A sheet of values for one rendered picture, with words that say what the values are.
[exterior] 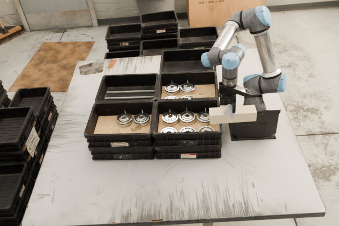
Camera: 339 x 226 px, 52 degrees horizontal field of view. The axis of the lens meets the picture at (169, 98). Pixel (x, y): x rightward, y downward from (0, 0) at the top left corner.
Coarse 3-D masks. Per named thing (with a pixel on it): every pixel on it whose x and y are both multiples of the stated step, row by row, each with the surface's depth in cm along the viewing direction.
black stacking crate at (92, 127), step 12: (96, 108) 224; (108, 108) 225; (120, 108) 224; (132, 108) 224; (144, 108) 223; (96, 120) 223; (96, 144) 207; (108, 144) 206; (132, 144) 205; (144, 144) 205
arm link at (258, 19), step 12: (240, 12) 198; (252, 12) 192; (264, 12) 190; (252, 24) 194; (264, 24) 191; (264, 36) 197; (264, 48) 200; (264, 60) 203; (264, 72) 208; (276, 72) 205; (264, 84) 210; (276, 84) 206
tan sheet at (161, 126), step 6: (162, 126) 216; (168, 126) 216; (174, 126) 215; (180, 126) 215; (186, 126) 214; (192, 126) 214; (198, 126) 214; (204, 126) 213; (210, 126) 213; (216, 126) 212
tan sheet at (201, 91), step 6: (162, 90) 244; (180, 90) 242; (198, 90) 241; (204, 90) 240; (210, 90) 240; (162, 96) 239; (180, 96) 237; (198, 96) 236; (204, 96) 235; (210, 96) 235
